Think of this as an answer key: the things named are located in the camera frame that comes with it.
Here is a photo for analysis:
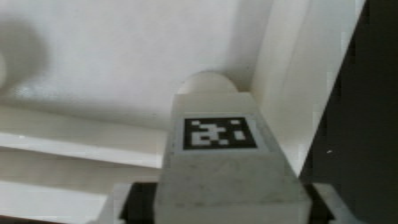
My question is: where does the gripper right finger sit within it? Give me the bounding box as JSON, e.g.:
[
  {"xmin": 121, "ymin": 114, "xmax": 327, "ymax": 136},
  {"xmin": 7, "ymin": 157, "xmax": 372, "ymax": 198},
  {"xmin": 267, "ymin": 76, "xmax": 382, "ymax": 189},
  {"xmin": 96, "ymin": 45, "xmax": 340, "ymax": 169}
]
[{"xmin": 301, "ymin": 182, "xmax": 368, "ymax": 224}]

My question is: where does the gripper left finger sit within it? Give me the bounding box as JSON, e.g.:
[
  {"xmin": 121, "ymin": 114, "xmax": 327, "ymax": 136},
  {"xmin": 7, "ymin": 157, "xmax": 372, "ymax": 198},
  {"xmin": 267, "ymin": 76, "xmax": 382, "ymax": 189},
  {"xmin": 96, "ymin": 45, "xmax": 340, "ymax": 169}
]
[{"xmin": 96, "ymin": 182, "xmax": 157, "ymax": 224}]

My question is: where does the white leg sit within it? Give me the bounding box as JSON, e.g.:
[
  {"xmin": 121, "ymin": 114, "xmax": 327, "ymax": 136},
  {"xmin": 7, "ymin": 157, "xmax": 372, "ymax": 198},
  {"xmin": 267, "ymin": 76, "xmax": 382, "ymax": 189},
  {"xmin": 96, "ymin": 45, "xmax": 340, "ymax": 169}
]
[{"xmin": 155, "ymin": 72, "xmax": 311, "ymax": 224}]

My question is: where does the white square tabletop tray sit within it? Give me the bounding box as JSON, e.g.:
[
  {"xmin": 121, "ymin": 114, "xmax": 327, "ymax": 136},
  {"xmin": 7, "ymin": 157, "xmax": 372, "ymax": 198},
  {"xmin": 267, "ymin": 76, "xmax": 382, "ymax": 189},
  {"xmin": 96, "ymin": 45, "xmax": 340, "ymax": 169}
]
[{"xmin": 0, "ymin": 0, "xmax": 365, "ymax": 224}]

